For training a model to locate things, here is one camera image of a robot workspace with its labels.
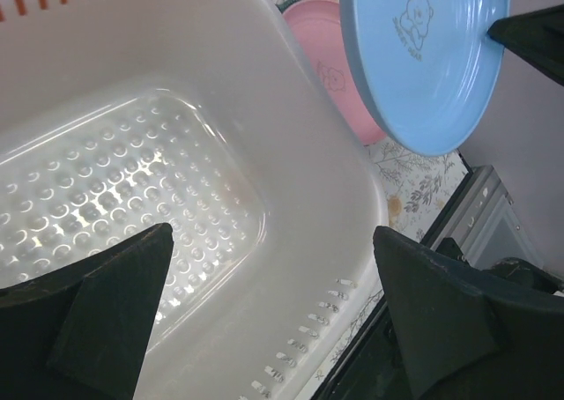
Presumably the pink bear plate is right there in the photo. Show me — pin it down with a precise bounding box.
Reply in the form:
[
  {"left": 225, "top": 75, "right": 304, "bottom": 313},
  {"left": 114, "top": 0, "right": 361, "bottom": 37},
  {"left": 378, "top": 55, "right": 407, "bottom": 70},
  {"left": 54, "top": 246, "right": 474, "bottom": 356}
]
[{"left": 282, "top": 0, "right": 386, "bottom": 145}]

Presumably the aluminium frame rail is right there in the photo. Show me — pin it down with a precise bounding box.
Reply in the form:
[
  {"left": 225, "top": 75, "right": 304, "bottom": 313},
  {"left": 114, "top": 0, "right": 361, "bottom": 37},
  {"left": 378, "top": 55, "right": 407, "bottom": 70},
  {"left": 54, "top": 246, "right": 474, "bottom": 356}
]
[{"left": 422, "top": 166, "right": 563, "bottom": 280}]

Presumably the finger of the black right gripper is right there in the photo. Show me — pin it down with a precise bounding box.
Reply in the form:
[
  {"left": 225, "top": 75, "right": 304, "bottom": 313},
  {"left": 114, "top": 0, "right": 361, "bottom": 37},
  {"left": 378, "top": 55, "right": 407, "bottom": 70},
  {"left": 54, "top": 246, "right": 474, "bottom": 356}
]
[{"left": 487, "top": 4, "right": 564, "bottom": 85}]

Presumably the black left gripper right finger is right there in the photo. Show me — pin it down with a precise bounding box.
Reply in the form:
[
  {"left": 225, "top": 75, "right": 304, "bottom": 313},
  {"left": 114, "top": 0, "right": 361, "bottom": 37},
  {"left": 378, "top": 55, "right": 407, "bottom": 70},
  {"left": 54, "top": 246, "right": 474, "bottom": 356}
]
[{"left": 373, "top": 226, "right": 563, "bottom": 399}]

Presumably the blue bear plate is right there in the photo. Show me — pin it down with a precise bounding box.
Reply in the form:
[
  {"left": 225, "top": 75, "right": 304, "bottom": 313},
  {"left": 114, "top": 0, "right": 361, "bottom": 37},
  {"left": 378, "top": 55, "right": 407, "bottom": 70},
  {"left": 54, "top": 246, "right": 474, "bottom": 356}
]
[{"left": 339, "top": 0, "right": 510, "bottom": 157}]

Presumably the floral table mat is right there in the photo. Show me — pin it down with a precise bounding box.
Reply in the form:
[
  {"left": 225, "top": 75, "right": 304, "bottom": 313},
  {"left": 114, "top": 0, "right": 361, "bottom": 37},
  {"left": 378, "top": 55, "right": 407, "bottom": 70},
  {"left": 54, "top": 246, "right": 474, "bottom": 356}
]
[{"left": 271, "top": 0, "right": 468, "bottom": 399}]

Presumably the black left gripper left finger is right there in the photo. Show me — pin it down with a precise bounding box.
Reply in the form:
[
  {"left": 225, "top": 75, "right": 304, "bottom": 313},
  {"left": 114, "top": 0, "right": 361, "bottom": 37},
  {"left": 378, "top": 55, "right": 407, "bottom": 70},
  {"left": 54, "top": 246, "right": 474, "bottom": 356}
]
[{"left": 1, "top": 223, "right": 174, "bottom": 399}]

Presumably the white plastic bin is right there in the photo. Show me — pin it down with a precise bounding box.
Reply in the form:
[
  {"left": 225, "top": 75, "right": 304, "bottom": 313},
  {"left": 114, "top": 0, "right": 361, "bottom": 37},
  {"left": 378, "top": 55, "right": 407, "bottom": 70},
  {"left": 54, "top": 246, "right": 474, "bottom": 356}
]
[{"left": 1, "top": 0, "right": 388, "bottom": 399}]

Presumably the teal scalloped plate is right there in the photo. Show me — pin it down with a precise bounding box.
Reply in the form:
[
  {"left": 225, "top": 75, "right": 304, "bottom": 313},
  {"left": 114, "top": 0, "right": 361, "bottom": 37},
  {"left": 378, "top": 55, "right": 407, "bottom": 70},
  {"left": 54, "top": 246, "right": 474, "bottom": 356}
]
[{"left": 277, "top": 0, "right": 302, "bottom": 13}]

